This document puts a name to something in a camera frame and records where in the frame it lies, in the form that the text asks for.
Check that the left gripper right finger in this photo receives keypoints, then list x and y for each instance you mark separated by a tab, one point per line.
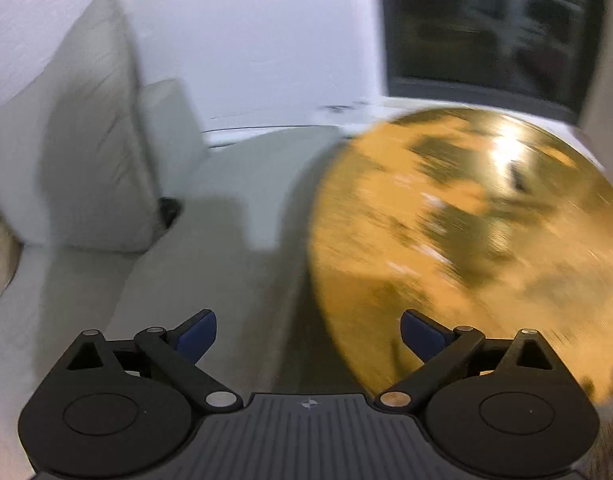
502	408

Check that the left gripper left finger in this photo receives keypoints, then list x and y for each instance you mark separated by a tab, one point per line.
109	409

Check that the gold round box lid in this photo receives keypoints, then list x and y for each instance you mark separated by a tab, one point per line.
473	218

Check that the houndstooth knit blanket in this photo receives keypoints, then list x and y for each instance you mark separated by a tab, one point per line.
599	464

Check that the grey sofa armrest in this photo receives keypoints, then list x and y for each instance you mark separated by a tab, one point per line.
238	248

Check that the large grey cushion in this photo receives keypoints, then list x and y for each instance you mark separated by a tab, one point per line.
74	170

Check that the small grey cushion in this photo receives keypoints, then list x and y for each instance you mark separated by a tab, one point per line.
173	135

